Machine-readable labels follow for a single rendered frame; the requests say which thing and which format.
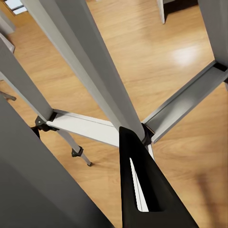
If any camera tripod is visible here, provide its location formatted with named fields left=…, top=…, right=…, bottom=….
left=0, top=0, right=228, bottom=228

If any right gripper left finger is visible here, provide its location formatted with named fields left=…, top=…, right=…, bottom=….
left=31, top=126, right=40, bottom=139

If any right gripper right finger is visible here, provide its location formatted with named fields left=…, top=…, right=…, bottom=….
left=119, top=126, right=199, bottom=228

